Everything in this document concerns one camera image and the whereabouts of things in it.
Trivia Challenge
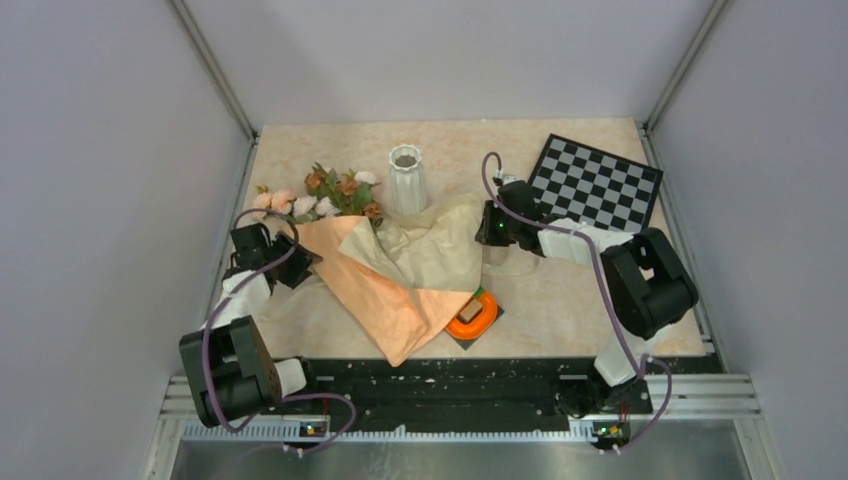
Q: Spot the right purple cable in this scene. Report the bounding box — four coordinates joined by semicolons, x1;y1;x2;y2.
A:
480;152;674;452

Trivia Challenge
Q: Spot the orange paper flower bouquet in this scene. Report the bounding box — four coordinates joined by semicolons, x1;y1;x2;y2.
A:
259;192;483;367

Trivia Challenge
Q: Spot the white ribbed vase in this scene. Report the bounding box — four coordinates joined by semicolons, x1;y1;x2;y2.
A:
389;144;427;215

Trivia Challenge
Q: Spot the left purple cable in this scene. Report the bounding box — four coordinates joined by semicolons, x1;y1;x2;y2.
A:
199;208;359;458

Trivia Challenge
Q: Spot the purple cable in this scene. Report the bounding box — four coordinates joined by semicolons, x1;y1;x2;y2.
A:
199;208;359;458
480;152;674;452

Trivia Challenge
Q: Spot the black grey checkerboard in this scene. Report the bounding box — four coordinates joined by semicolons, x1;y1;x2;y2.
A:
528;134;664;233

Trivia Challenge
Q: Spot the orange plastic ring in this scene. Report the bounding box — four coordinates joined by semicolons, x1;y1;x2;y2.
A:
445;289;499;342

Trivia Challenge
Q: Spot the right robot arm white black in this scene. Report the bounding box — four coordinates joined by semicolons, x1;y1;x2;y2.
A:
476;175;699;412

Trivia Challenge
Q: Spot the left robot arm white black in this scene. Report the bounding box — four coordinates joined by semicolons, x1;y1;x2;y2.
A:
179;223;321;432

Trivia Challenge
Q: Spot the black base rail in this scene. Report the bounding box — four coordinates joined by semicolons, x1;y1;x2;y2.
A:
272;358;654;433

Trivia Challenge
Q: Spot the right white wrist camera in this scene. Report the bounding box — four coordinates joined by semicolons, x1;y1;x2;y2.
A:
493;172;520;188

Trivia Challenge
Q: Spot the tan wooden block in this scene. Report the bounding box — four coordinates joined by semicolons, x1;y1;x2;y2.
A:
457;298;483;324

